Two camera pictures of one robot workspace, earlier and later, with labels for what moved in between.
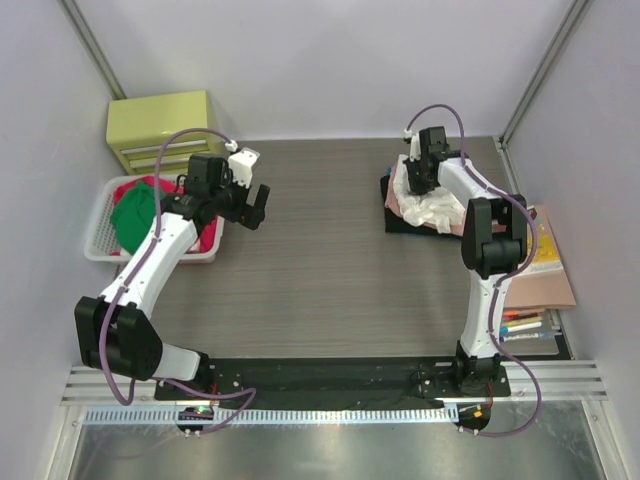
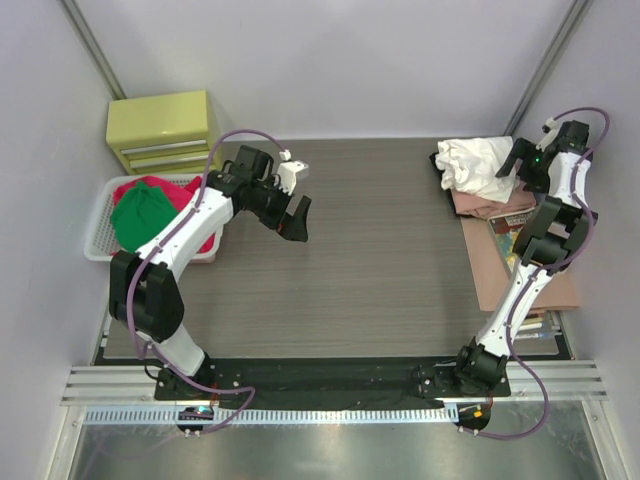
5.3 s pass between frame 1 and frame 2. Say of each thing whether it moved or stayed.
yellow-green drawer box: stayed
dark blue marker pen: stayed
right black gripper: moved
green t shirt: stayed
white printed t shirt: moved
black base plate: stayed
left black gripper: moved
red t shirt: stayed
